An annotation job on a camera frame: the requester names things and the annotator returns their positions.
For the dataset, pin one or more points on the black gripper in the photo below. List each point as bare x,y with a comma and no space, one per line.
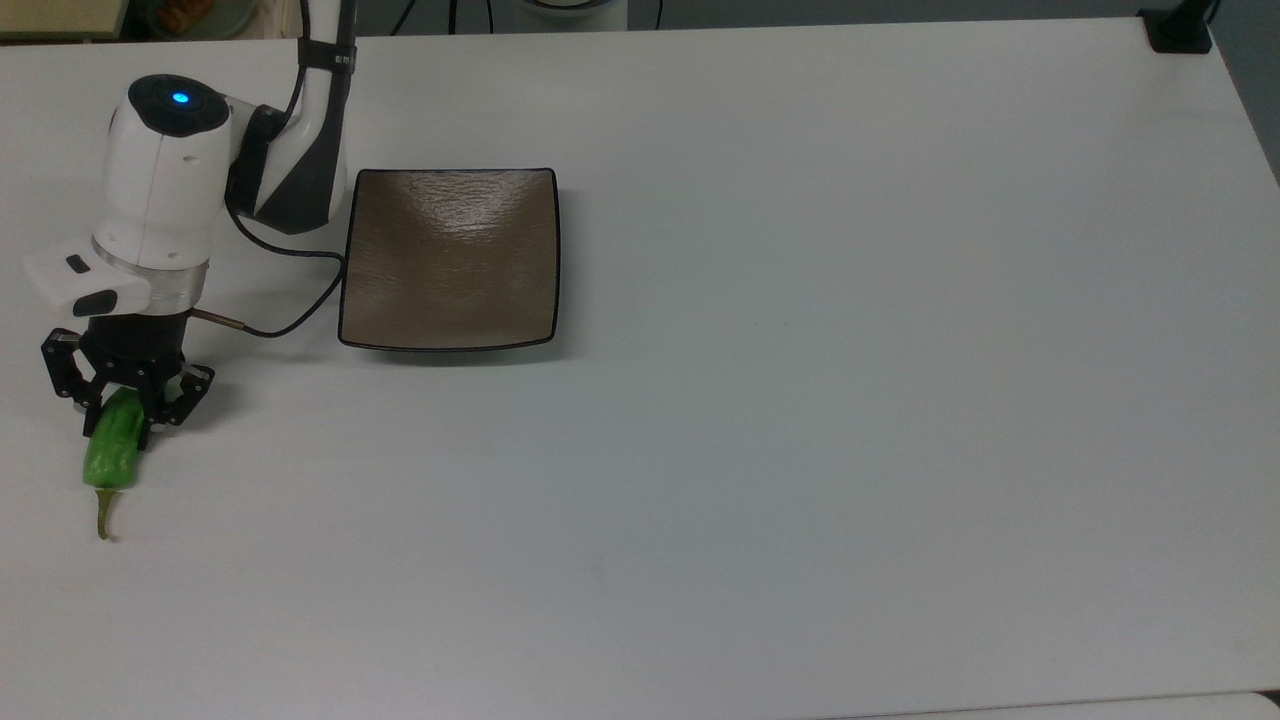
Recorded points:
135,345

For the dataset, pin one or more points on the green chili pepper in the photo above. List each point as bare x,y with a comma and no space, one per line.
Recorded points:
112,455

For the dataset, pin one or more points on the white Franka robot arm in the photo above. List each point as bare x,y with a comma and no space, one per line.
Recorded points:
160,190

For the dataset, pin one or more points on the square brown ceramic plate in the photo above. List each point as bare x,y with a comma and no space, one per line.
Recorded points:
450,260

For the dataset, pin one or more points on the beige board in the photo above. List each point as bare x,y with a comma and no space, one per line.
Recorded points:
60,15

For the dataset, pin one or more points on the orange food item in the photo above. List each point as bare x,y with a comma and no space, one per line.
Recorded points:
185,12

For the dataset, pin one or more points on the pale green dish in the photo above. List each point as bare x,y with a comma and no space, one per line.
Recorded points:
232,15

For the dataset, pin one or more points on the cream cloth bag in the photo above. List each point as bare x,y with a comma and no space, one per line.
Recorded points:
278,18

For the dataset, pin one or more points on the black clamp mount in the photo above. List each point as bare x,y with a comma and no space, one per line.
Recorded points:
1178,35

